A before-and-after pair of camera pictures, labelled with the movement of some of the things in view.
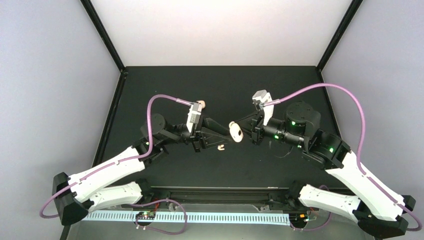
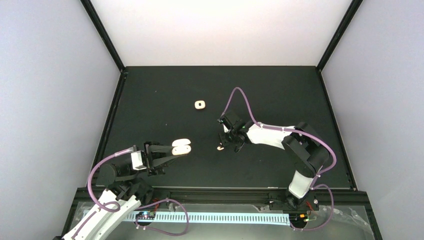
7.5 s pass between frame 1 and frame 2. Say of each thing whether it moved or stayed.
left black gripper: moved
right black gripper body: moved
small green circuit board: stayed
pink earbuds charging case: stayed
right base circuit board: stayed
